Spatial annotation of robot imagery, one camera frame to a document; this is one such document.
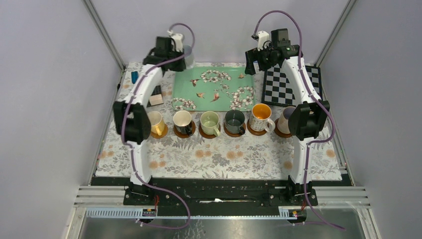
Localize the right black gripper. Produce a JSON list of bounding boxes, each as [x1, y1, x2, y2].
[[244, 43, 277, 76]]

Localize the light blue mug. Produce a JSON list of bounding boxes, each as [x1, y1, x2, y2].
[[183, 45, 195, 70]]

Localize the black white chessboard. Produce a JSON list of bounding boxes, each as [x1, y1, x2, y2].
[[261, 65, 323, 107]]

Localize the black mug white inside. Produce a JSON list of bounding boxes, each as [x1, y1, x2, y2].
[[173, 111, 193, 137]]

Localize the pink mug purple inside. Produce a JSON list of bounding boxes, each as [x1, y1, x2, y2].
[[276, 106, 296, 134]]

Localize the patterned mug orange inside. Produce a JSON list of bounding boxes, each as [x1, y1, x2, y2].
[[248, 103, 276, 132]]

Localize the yellow mug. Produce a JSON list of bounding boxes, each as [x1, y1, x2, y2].
[[147, 111, 165, 135]]

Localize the small light wooden coaster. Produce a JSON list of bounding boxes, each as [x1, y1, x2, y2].
[[150, 125, 168, 139]]

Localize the pale green mug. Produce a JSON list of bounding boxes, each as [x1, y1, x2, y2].
[[200, 111, 220, 136]]

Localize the dark green mug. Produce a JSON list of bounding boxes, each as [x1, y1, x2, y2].
[[224, 110, 245, 135]]

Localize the brown wooden coaster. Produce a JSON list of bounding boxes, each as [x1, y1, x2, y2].
[[224, 123, 246, 137], [274, 119, 292, 138], [246, 120, 267, 136], [199, 124, 221, 139], [173, 120, 196, 138]]

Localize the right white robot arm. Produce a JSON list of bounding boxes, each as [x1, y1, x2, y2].
[[245, 28, 330, 205]]

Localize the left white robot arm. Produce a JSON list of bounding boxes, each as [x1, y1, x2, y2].
[[113, 34, 186, 205]]

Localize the blue block on stand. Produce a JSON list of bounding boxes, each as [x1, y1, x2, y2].
[[131, 71, 139, 84]]

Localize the light wooden block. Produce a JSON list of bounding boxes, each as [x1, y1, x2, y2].
[[148, 94, 164, 107]]

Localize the green serving tray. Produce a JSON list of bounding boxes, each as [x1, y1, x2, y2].
[[170, 66, 255, 112]]

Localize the floral tablecloth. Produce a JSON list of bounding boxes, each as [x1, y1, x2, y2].
[[95, 63, 342, 181]]

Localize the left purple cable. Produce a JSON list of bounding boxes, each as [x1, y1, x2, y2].
[[120, 23, 196, 230]]

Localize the purple cable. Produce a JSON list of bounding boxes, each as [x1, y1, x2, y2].
[[120, 23, 196, 230], [251, 9, 347, 232]]

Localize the dark base plate with blocks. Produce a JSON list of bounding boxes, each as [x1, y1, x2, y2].
[[151, 85, 162, 96]]

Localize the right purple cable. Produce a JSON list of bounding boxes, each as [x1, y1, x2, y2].
[[251, 9, 347, 232]]

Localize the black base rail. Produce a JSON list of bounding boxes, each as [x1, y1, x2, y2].
[[76, 177, 351, 217]]

